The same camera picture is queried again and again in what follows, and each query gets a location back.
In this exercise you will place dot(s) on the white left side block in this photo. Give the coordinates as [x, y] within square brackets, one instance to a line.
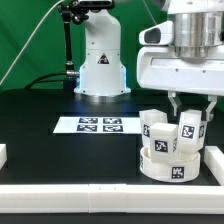
[3, 155]

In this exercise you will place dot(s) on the white marker sheet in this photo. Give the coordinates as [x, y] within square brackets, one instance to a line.
[98, 125]

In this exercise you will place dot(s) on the black camera stand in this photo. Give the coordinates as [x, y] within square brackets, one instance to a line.
[76, 12]

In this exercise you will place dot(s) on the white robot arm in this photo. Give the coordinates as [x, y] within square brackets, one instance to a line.
[183, 54]

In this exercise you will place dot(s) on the white front rail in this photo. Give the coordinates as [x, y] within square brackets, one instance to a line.
[115, 198]

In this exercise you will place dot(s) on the white round stool seat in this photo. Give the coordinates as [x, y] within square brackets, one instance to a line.
[182, 171]

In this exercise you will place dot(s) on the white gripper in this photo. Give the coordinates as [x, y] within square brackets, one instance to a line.
[159, 68]

